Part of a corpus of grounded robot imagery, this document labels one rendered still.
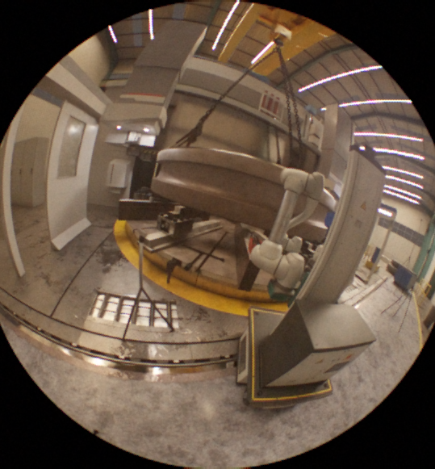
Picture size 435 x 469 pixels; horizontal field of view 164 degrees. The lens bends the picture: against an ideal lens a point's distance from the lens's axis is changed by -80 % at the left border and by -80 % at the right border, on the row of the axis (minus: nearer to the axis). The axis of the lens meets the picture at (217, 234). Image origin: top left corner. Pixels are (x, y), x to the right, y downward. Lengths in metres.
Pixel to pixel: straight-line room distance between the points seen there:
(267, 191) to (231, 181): 0.54
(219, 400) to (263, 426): 0.42
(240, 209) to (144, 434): 2.46
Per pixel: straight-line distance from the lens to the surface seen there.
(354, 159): 1.01
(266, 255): 1.02
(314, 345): 0.71
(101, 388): 1.37
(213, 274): 1.79
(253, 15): 11.30
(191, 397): 1.30
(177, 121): 5.10
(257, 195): 2.18
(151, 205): 3.08
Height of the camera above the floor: 1.28
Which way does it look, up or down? 18 degrees down
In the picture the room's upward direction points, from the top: 15 degrees clockwise
